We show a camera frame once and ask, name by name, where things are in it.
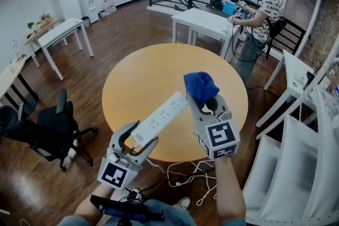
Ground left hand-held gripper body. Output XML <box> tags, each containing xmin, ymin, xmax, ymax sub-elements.
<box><xmin>97</xmin><ymin>146</ymin><xmax>142</xmax><ymax>191</ymax></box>

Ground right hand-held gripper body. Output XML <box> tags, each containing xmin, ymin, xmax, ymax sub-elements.
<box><xmin>194</xmin><ymin>110</ymin><xmax>240</xmax><ymax>161</ymax></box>

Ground blue cloth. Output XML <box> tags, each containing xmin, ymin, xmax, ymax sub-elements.
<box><xmin>183</xmin><ymin>71</ymin><xmax>220</xmax><ymax>103</ymax></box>

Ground white power strip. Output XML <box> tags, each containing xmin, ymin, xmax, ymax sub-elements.
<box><xmin>130</xmin><ymin>91</ymin><xmax>190</xmax><ymax>147</ymax></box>

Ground person's left forearm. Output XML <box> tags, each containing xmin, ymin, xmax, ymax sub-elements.
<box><xmin>73</xmin><ymin>182</ymin><xmax>120</xmax><ymax>220</ymax></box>

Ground person's right forearm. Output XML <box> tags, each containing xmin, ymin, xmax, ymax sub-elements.
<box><xmin>213</xmin><ymin>156</ymin><xmax>247</xmax><ymax>223</ymax></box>

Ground black chest-mounted device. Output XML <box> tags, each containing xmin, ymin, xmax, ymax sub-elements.
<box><xmin>90</xmin><ymin>194</ymin><xmax>165</xmax><ymax>222</ymax></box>

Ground black office chair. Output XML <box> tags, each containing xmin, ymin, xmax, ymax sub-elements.
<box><xmin>5</xmin><ymin>89</ymin><xmax>99</xmax><ymax>173</ymax></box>

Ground person's blue jeans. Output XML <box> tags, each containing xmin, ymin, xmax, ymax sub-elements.
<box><xmin>56</xmin><ymin>198</ymin><xmax>197</xmax><ymax>226</ymax></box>

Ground white metal shelf rack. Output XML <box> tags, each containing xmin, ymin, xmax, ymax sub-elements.
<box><xmin>241</xmin><ymin>0</ymin><xmax>339</xmax><ymax>226</ymax></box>

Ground large white table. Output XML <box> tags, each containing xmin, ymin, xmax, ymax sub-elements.
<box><xmin>171</xmin><ymin>7</ymin><xmax>246</xmax><ymax>62</ymax></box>

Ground blue box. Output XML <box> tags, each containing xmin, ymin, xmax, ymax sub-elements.
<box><xmin>221</xmin><ymin>2</ymin><xmax>248</xmax><ymax>19</ymax></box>

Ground black slatted chair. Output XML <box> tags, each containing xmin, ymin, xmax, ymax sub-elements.
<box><xmin>269</xmin><ymin>16</ymin><xmax>307</xmax><ymax>57</ymax></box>

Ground black mesh chair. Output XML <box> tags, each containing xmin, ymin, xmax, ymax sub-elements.
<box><xmin>0</xmin><ymin>99</ymin><xmax>38</xmax><ymax>139</ymax></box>

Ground white rectangular table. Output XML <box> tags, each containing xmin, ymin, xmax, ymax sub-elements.
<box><xmin>37</xmin><ymin>17</ymin><xmax>94</xmax><ymax>81</ymax></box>

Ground light wood desk black legs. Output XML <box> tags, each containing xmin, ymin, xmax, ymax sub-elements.
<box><xmin>0</xmin><ymin>56</ymin><xmax>39</xmax><ymax>108</ymax></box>

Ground light wooden side table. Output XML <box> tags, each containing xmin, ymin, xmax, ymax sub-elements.
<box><xmin>23</xmin><ymin>17</ymin><xmax>68</xmax><ymax>68</ymax></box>

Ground group of water bottles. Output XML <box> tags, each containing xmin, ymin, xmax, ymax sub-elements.
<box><xmin>99</xmin><ymin>0</ymin><xmax>118</xmax><ymax>18</ymax></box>

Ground white water dispenser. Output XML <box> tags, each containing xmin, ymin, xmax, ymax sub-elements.
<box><xmin>78</xmin><ymin>0</ymin><xmax>100</xmax><ymax>25</ymax></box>

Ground potted plants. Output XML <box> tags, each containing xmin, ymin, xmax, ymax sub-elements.
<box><xmin>26</xmin><ymin>12</ymin><xmax>52</xmax><ymax>31</ymax></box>

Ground white cable tangle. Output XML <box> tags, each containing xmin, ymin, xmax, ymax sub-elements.
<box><xmin>145</xmin><ymin>158</ymin><xmax>218</xmax><ymax>207</ymax></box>

